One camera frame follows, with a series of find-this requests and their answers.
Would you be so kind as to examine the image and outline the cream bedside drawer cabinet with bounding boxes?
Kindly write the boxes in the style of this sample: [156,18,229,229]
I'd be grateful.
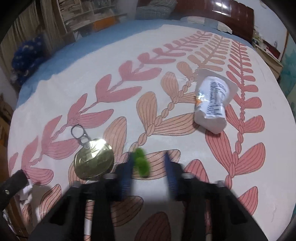
[252,42,283,81]

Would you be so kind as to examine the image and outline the green fuzzy scrap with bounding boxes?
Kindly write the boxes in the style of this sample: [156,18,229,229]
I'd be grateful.
[133,148,150,178]

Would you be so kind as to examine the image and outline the blue bed sheet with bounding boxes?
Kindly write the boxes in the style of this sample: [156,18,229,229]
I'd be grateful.
[16,19,252,108]

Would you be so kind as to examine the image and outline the cluttered wooden bookshelf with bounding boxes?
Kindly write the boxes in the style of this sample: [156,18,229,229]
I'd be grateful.
[40,0,128,50]

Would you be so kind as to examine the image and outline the white blue pillow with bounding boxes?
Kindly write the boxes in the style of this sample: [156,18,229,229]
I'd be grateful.
[180,16,233,34]

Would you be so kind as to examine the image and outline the grey striped pillow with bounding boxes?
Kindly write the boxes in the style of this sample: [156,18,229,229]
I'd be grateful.
[135,0,177,20]

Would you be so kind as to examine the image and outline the white pink patterned bedspread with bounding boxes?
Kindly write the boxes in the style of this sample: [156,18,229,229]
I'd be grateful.
[8,25,295,240]

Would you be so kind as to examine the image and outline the dark red wooden headboard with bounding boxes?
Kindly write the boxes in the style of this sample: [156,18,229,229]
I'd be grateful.
[136,0,255,43]

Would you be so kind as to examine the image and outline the white pink wrapper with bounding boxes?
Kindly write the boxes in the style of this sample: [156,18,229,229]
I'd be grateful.
[18,179,33,201]

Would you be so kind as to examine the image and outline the dark blue star fabric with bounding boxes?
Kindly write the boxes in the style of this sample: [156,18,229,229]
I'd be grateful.
[11,35,46,86]

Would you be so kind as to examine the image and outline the gold can lid with ring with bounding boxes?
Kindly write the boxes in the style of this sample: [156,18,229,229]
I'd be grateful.
[71,124,115,181]

